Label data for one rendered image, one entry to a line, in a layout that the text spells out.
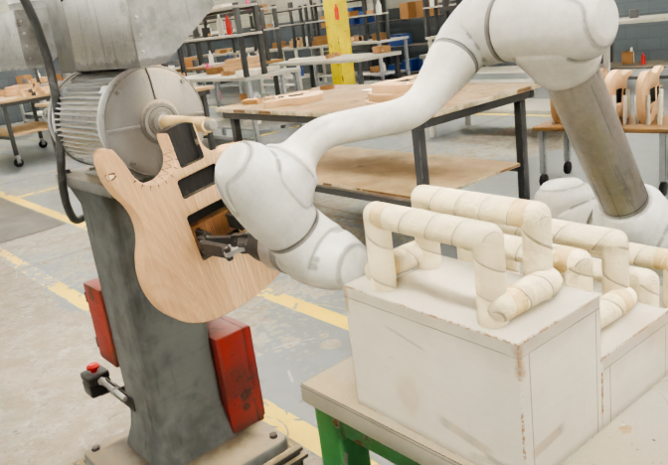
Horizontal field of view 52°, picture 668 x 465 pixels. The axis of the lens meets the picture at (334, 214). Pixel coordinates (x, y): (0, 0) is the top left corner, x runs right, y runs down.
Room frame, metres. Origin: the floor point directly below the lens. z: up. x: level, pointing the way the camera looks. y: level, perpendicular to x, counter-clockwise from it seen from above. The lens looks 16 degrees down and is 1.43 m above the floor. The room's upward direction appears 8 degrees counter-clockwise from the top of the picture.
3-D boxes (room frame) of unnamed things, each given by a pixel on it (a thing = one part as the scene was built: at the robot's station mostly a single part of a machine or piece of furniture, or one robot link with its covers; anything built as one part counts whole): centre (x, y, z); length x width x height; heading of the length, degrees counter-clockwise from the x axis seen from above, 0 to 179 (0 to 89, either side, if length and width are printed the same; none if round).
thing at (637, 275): (0.92, -0.36, 1.04); 0.20 x 0.03 x 0.03; 37
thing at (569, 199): (1.61, -0.57, 0.87); 0.18 x 0.16 x 0.22; 39
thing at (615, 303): (0.77, -0.32, 1.04); 0.11 x 0.03 x 0.03; 128
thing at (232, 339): (1.87, 0.40, 0.49); 0.25 x 0.12 x 0.37; 39
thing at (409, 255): (0.83, -0.08, 1.12); 0.11 x 0.03 x 0.03; 128
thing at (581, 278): (0.75, -0.28, 1.07); 0.03 x 0.03 x 0.09
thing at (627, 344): (0.85, -0.26, 0.98); 0.27 x 0.16 x 0.09; 38
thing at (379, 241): (0.79, -0.05, 1.15); 0.03 x 0.03 x 0.09
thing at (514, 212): (0.77, -0.17, 1.20); 0.20 x 0.03 x 0.03; 37
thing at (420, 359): (0.75, -0.14, 1.02); 0.27 x 0.15 x 0.17; 38
